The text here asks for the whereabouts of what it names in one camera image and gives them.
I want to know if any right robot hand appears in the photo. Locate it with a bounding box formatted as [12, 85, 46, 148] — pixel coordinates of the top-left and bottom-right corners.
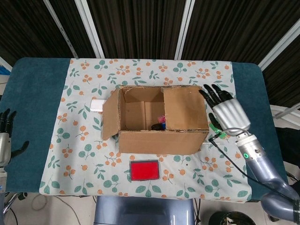
[199, 83, 251, 136]

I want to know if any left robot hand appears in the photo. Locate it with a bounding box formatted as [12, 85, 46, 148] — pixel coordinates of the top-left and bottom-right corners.
[0, 108, 30, 167]

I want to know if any brown cardboard box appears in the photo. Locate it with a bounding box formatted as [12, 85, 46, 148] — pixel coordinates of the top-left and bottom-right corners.
[101, 84, 210, 155]

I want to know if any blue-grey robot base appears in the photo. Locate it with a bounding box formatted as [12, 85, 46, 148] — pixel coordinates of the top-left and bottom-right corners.
[93, 196, 195, 225]

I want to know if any green plastic packet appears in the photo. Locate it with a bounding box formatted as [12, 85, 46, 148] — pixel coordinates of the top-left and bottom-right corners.
[210, 123, 227, 139]

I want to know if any teal table cover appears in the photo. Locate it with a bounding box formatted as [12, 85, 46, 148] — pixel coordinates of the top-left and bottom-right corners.
[0, 57, 289, 201]

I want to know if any white crate with blue contents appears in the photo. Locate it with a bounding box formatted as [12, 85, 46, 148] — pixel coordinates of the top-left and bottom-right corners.
[0, 56, 12, 78]

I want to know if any floral tablecloth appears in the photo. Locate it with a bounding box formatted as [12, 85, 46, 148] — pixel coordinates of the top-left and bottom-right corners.
[39, 58, 253, 203]

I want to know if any white rectangular case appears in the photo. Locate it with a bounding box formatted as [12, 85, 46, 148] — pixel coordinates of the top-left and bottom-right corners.
[90, 99, 106, 112]

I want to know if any red ink pad case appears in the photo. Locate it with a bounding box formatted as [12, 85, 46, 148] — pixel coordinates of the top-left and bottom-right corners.
[129, 159, 161, 181]

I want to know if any black round bin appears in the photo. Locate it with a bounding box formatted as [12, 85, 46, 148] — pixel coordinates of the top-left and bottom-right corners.
[210, 210, 247, 225]

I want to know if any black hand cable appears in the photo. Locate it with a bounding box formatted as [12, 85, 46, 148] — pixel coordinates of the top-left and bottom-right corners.
[208, 137, 293, 200]

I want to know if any white metal frame post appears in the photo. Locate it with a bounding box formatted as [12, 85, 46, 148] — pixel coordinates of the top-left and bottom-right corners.
[257, 23, 300, 71]
[174, 0, 195, 60]
[75, 0, 105, 59]

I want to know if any thin grey frame post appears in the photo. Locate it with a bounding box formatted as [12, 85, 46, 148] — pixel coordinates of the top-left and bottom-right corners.
[43, 0, 78, 59]

